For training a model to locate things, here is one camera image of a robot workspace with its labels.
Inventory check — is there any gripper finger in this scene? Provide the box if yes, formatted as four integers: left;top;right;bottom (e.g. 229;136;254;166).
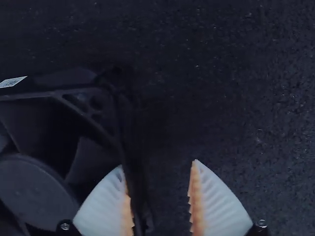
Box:
56;164;135;236
188;158;270;236

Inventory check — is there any black square fan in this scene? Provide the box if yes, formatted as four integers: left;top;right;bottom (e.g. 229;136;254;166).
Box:
0;66;155;236

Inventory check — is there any black mat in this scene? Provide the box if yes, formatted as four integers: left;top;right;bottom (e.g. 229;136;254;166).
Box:
0;0;315;236

